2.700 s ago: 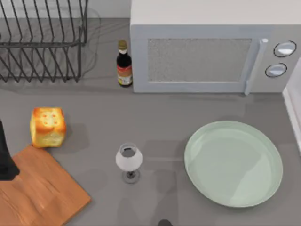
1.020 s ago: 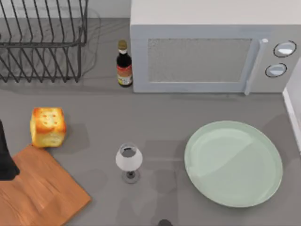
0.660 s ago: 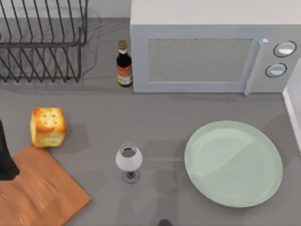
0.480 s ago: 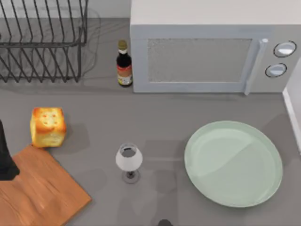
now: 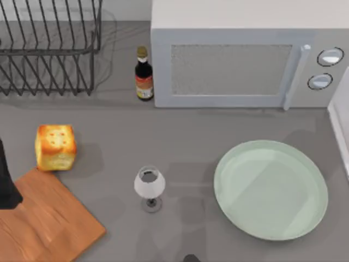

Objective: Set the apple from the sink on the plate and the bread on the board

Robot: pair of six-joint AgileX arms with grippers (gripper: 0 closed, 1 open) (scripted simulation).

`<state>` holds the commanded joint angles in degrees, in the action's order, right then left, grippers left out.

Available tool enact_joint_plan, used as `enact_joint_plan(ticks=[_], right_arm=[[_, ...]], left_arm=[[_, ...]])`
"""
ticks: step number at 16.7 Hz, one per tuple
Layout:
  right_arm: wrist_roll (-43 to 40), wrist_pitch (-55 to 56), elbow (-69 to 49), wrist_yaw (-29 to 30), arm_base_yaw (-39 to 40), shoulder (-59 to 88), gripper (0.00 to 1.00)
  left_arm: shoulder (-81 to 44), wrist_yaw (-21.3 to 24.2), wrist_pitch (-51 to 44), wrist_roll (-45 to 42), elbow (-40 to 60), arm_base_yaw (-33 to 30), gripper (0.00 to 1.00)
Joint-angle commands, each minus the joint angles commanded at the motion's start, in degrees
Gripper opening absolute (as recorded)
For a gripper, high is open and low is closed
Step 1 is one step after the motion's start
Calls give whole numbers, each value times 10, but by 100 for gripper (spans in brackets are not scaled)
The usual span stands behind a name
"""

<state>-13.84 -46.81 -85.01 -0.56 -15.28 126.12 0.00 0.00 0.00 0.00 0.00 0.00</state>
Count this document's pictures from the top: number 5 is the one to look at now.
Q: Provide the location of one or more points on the clear wine glass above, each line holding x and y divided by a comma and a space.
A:
149, 185

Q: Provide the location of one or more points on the dark sauce bottle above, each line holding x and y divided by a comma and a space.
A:
144, 79

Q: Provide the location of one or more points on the microwave door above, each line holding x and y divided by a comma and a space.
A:
231, 69

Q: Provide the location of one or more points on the pale green plate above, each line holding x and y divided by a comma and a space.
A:
270, 190

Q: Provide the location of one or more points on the golden bread cube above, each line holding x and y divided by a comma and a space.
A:
55, 147

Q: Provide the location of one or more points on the pale microwave oven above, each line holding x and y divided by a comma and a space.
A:
245, 24

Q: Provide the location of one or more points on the dark grey rounded object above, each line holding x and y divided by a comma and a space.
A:
191, 258

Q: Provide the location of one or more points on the microwave knob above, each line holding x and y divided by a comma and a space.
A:
319, 81
329, 56

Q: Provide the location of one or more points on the wooden cutting board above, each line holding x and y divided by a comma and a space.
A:
46, 218

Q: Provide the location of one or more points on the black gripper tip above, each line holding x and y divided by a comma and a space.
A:
6, 185

